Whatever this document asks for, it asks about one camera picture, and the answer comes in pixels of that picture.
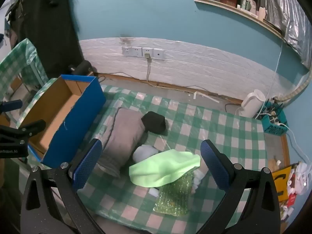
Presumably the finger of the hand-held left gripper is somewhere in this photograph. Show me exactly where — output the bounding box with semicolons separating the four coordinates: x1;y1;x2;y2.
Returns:
0;99;23;114
15;119;46;138

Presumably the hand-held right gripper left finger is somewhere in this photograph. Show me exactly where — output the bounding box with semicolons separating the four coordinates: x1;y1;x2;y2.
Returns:
21;138;108;234

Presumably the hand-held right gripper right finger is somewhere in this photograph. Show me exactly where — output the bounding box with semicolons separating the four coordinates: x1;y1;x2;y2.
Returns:
200;139;281;234

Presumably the blue cardboard box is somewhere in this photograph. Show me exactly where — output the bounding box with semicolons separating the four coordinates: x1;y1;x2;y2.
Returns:
21;74;107;168

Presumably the grey towel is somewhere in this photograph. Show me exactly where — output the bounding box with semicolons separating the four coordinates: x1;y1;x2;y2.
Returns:
97;107;148;178

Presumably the light green cloth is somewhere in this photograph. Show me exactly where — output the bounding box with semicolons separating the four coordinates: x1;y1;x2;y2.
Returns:
129;149;201;188

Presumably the green bubble wrap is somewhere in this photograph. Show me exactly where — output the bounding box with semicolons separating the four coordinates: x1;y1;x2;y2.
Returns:
153;171;194;217

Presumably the pale blue plastic bag bundle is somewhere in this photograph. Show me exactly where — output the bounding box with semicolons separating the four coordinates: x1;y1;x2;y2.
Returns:
133;144;161;163

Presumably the green checked tablecloth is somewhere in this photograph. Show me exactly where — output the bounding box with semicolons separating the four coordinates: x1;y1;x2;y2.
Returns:
24;84;269;234

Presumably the small green checked cover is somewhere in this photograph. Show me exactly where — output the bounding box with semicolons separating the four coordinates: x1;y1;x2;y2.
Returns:
0;38;50;108

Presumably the teal plastic basket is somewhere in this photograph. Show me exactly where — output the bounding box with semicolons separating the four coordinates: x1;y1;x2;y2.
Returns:
260;99;289;136

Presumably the yellow bag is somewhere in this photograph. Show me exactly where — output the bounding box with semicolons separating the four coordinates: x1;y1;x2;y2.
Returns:
271;165;294;204

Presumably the white electric kettle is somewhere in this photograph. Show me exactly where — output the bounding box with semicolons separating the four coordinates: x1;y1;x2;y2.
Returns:
238;89;267;119

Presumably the white power strip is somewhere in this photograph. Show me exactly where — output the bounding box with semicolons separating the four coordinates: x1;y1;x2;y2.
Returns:
265;110;281;125

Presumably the black rolled cloth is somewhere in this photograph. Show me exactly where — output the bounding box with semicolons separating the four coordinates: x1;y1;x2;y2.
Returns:
141;111;167;135

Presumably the black device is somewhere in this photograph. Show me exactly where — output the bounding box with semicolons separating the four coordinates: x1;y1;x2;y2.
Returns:
68;60;93;76

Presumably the red packet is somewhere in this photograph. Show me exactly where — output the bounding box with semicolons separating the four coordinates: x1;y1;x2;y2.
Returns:
287;193;298;208

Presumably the white and red plastic bag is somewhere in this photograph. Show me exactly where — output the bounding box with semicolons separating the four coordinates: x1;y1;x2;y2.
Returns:
288;162;310;196

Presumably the dark hanging coat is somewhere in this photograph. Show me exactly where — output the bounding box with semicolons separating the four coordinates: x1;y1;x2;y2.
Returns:
10;0;85;79

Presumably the white container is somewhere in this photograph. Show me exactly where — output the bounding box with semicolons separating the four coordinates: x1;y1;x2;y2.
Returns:
252;2;268;21

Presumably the silver foil curtain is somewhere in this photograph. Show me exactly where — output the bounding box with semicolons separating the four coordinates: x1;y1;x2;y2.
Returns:
261;0;312;67

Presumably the white power cable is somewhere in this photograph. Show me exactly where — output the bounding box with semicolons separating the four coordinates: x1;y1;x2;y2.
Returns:
280;124;311;164

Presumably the striped flexible hose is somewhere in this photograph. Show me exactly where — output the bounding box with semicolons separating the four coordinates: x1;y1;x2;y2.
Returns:
275;73;312;103

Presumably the grey plug and cable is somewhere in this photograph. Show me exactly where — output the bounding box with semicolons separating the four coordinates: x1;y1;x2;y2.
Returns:
144;53;153;82

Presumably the wide white wall socket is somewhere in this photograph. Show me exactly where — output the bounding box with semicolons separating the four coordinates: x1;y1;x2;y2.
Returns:
122;46;142;57

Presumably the wooden wall shelf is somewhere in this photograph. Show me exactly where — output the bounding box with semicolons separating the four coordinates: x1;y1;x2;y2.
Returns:
192;0;285;38

